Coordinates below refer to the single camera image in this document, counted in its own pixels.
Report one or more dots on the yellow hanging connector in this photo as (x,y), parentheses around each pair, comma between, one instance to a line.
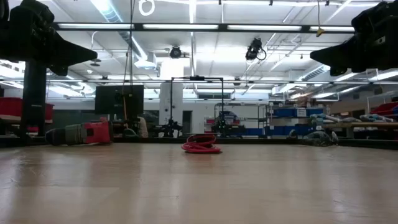
(320,32)

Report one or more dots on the black aluminium table frame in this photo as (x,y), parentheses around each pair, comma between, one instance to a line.
(264,140)

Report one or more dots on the black background rig frame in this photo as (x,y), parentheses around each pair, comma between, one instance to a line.
(197,78)

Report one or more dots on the black monitor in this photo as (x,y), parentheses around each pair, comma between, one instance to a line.
(138,96)

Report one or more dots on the black upright post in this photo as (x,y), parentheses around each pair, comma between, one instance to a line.
(32,99)

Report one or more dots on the grey cloth bundle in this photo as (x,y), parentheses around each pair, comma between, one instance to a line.
(374,118)
(329,118)
(320,138)

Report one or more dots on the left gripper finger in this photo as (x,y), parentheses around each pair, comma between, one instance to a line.
(59,71)
(74,54)

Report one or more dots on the black beam with light strips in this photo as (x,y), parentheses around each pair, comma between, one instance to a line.
(222,27)

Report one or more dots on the white building column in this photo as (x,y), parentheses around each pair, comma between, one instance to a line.
(177,93)

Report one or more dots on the black background robot arm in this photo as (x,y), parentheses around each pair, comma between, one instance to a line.
(170,127)
(221,127)

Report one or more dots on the black ceiling camera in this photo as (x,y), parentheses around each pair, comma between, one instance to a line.
(253,49)
(175,52)

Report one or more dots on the blue storage bin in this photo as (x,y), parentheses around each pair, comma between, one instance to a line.
(284,112)
(280,130)

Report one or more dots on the person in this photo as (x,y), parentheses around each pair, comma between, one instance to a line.
(143,127)

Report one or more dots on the silver ceiling air duct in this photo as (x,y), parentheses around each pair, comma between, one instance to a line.
(314,73)
(107,12)

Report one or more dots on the wooden workbench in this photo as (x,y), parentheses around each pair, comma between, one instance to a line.
(373,124)

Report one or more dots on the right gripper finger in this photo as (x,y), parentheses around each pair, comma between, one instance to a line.
(338,71)
(335,55)

